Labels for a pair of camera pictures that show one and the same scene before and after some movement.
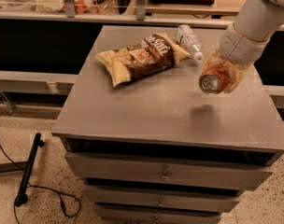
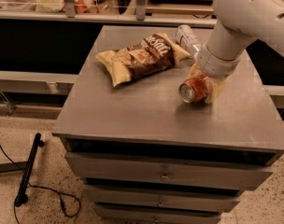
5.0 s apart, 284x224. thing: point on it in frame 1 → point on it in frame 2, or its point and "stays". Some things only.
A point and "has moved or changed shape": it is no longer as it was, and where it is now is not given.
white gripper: x=240 y=48 → x=216 y=64
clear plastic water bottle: x=187 y=40 stays
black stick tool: x=21 y=197 stays
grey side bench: x=34 y=82 stays
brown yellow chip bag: x=153 y=54 stays
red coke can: x=214 y=79 has moved or changed shape
